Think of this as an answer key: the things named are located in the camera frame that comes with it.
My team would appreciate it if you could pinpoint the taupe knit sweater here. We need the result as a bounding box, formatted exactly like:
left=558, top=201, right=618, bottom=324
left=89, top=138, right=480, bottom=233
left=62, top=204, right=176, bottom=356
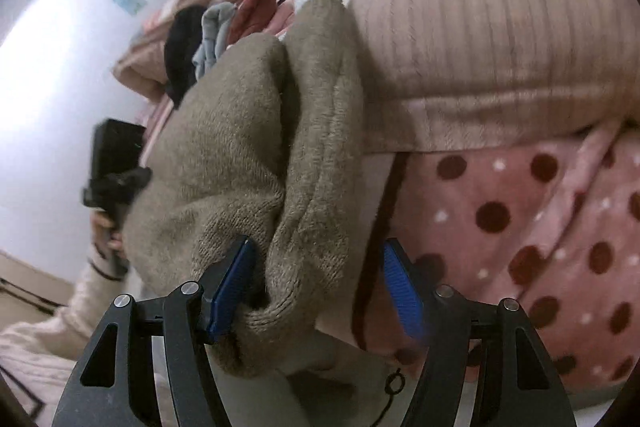
left=122, top=0, right=363, bottom=377

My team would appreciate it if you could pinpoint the pink ribbed pillow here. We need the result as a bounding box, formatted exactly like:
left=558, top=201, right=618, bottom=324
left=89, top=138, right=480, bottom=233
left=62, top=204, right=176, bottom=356
left=348, top=0, right=639, bottom=153

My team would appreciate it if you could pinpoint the maroon folded garment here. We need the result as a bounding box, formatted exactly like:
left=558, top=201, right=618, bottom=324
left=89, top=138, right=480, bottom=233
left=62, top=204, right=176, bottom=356
left=227, top=0, right=278, bottom=46

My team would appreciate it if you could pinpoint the wall poster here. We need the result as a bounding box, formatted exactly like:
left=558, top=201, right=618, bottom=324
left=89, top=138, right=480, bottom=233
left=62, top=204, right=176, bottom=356
left=113, top=0, right=148, bottom=16

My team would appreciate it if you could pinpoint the pink quilt heap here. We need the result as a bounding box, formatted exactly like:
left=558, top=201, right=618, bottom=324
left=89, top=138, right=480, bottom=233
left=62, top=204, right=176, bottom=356
left=112, top=0, right=238, bottom=103

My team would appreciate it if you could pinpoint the white knit sleeve forearm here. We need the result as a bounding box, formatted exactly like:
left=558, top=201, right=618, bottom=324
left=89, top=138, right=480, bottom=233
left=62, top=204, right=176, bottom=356
left=1, top=249, right=142, bottom=426

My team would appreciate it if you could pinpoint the light blue folded garment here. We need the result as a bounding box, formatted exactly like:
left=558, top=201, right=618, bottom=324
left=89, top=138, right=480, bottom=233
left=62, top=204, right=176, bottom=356
left=192, top=2, right=236, bottom=80

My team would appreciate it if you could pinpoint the pink polka dot blanket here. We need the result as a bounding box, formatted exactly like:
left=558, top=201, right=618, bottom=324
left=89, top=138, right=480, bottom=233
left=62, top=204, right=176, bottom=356
left=349, top=121, right=639, bottom=392

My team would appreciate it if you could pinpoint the pink folded garment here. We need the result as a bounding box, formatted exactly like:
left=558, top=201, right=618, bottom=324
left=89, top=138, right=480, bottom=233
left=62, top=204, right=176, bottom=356
left=264, top=1, right=295, bottom=40

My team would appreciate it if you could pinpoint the black folded garment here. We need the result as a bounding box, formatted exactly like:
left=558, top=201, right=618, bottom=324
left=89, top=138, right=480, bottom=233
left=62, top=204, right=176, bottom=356
left=164, top=5, right=205, bottom=108

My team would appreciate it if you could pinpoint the person's left hand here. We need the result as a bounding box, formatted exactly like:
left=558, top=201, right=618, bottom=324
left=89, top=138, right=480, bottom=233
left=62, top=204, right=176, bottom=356
left=90, top=210, right=127, bottom=260

